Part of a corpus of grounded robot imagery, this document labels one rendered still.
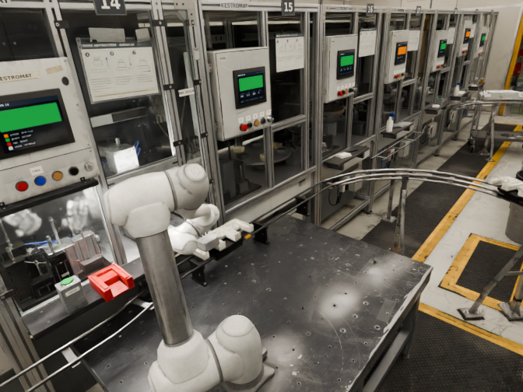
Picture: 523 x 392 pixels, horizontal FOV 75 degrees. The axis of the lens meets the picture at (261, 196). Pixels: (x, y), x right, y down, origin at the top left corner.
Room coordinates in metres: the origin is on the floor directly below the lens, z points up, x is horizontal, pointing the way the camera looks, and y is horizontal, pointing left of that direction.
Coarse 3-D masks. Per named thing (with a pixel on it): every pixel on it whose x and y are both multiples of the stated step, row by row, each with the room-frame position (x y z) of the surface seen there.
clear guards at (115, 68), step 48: (144, 0) 1.61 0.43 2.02; (96, 48) 1.43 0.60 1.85; (144, 48) 1.58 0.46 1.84; (96, 96) 1.40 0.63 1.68; (144, 96) 1.55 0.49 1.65; (192, 96) 1.74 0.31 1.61; (96, 144) 1.36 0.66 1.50; (144, 144) 1.51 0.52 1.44; (192, 144) 1.71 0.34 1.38; (48, 192) 1.20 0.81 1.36; (96, 192) 1.32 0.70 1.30; (0, 240) 1.06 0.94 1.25; (48, 240) 1.16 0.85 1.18; (96, 240) 1.28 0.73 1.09; (48, 288) 1.12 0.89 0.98
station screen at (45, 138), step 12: (48, 96) 1.25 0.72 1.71; (0, 108) 1.14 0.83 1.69; (12, 108) 1.16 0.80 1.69; (60, 108) 1.27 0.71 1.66; (0, 132) 1.12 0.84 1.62; (12, 132) 1.15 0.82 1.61; (24, 132) 1.17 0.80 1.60; (36, 132) 1.19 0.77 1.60; (48, 132) 1.22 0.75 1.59; (60, 132) 1.25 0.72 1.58; (12, 144) 1.14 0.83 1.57; (24, 144) 1.16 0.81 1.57; (36, 144) 1.18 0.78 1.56
